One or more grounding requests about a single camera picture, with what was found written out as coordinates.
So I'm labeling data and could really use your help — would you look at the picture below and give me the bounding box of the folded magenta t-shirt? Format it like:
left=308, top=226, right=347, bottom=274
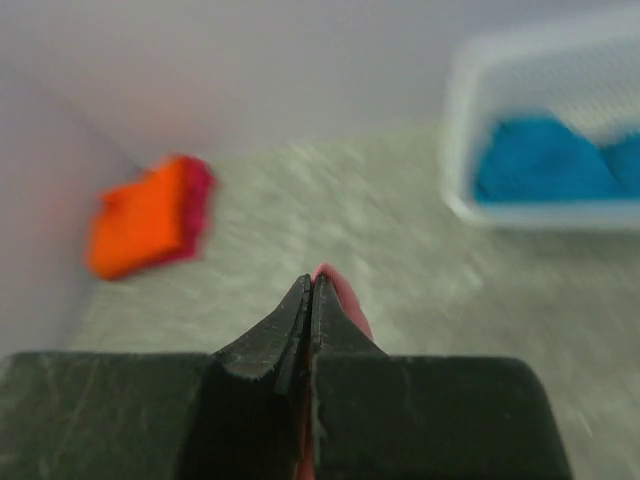
left=169, top=156, right=217, bottom=262

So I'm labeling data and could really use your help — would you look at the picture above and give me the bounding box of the folded orange t-shirt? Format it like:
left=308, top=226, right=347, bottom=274
left=87, top=155, right=189, bottom=280

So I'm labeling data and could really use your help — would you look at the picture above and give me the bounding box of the salmon pink t-shirt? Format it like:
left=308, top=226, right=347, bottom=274
left=296, top=263, right=373, bottom=480

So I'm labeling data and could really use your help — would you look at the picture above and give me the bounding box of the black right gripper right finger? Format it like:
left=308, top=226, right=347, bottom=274
left=311, top=276, right=573, bottom=479

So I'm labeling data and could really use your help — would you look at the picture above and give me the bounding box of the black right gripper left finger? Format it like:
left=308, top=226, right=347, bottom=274
left=1, top=276, right=311, bottom=479

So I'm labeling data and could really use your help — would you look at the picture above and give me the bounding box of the blue t-shirt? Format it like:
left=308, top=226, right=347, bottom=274
left=473, top=116, right=639, bottom=204

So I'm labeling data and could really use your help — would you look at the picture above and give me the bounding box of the white plastic basket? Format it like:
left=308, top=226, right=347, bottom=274
left=441, top=7, right=639, bottom=230

